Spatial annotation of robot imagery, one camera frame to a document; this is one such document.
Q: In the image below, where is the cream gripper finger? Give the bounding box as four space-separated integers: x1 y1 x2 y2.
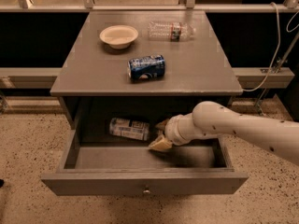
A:
155 119 169 131
149 134 172 151

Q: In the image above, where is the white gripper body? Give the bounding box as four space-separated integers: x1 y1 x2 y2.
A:
164 114 205 146

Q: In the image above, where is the blue labelled plastic bottle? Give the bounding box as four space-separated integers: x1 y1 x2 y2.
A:
109 118 150 141

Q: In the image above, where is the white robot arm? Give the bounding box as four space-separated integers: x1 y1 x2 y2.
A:
149 101 299 165

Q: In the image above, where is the round metal drawer knob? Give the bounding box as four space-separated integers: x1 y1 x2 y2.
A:
143 189 150 194

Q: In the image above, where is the grey open top drawer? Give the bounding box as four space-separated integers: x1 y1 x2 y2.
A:
41 97 249 196

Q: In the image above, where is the clear plastic water bottle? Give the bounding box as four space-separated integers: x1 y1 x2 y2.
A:
148 21 196 42

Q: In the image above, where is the blue soda can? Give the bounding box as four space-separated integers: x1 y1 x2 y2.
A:
127 55 165 80

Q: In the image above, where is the white paper bowl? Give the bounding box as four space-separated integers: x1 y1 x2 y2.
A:
99 25 138 49

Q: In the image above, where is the metal railing frame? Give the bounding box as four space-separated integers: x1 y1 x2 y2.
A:
0 0 299 90

